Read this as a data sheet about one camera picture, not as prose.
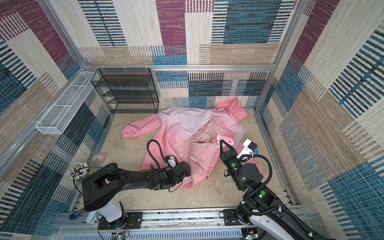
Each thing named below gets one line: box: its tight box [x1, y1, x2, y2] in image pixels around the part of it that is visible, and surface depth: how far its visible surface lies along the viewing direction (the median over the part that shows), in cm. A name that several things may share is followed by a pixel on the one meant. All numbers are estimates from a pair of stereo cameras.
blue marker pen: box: [69, 209, 86, 220], surface depth 76 cm
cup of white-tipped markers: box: [68, 162, 92, 181], surface depth 73 cm
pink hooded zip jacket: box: [122, 97, 262, 189], surface depth 107 cm
